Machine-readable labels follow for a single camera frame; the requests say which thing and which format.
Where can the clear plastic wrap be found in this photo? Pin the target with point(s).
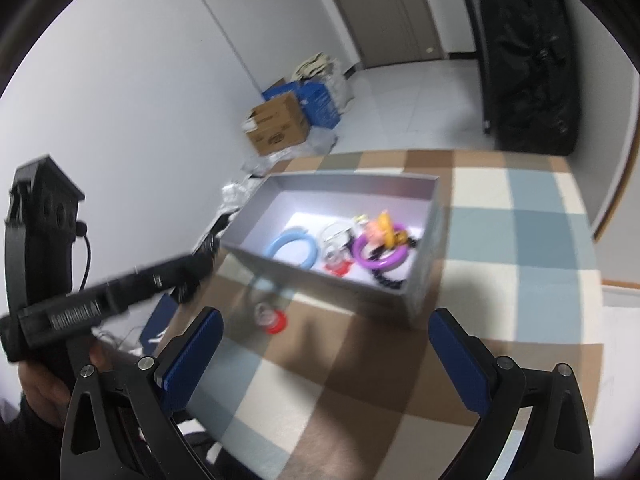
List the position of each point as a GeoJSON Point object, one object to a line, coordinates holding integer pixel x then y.
{"type": "Point", "coordinates": [320, 142]}

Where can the wooden-framed white board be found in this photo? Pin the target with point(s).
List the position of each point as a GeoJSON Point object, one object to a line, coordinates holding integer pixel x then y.
{"type": "Point", "coordinates": [622, 240]}

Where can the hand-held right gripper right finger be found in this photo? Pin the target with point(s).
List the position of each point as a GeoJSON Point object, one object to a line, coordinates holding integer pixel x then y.
{"type": "Point", "coordinates": [457, 355]}

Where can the grey cardboard box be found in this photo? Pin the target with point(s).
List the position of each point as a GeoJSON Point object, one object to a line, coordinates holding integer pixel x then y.
{"type": "Point", "coordinates": [270, 205]}

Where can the doll head charm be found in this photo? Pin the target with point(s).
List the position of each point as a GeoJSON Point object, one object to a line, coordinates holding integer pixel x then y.
{"type": "Point", "coordinates": [382, 227]}

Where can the brown cardboard box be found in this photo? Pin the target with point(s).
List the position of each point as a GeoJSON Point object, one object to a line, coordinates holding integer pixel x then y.
{"type": "Point", "coordinates": [277, 125]}

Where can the blue cardboard box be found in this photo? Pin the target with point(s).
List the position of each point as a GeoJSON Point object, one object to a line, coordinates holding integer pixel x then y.
{"type": "Point", "coordinates": [320, 102]}

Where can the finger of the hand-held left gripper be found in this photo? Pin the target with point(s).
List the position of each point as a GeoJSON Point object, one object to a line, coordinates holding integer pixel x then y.
{"type": "Point", "coordinates": [165, 275]}

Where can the crumpled clear plastic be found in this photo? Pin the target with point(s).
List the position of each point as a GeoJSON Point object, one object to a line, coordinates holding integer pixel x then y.
{"type": "Point", "coordinates": [240, 195]}

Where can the white plastic bag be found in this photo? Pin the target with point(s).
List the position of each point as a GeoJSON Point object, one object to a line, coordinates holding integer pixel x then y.
{"type": "Point", "coordinates": [342, 90]}

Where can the clear round badge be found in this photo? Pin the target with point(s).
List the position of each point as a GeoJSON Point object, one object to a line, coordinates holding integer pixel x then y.
{"type": "Point", "coordinates": [335, 236]}

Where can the large black bag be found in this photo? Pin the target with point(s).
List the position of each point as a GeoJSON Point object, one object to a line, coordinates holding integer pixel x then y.
{"type": "Point", "coordinates": [530, 60]}

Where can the grey door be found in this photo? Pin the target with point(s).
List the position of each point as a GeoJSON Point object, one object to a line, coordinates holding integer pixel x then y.
{"type": "Point", "coordinates": [380, 15]}

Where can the checked tablecloth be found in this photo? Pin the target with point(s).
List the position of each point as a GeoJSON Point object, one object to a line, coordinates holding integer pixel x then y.
{"type": "Point", "coordinates": [500, 260]}

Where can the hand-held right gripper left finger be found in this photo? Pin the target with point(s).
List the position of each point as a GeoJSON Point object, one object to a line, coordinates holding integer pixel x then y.
{"type": "Point", "coordinates": [192, 360]}

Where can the clear red pacifier charm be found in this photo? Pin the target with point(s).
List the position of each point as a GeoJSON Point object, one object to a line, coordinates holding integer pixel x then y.
{"type": "Point", "coordinates": [272, 321]}

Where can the black metal stand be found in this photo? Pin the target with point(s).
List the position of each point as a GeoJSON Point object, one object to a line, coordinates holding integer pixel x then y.
{"type": "Point", "coordinates": [481, 60]}

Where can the dark printed box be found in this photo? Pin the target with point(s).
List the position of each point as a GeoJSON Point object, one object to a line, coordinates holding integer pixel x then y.
{"type": "Point", "coordinates": [220, 230]}

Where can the dark blue packet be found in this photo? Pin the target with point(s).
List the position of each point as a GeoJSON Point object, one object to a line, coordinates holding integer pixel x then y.
{"type": "Point", "coordinates": [157, 322]}

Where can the person's left forearm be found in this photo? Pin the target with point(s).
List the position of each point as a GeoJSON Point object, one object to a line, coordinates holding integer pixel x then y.
{"type": "Point", "coordinates": [25, 445]}

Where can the person's left hand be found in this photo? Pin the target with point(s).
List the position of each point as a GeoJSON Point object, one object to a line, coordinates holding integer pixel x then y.
{"type": "Point", "coordinates": [45, 390]}

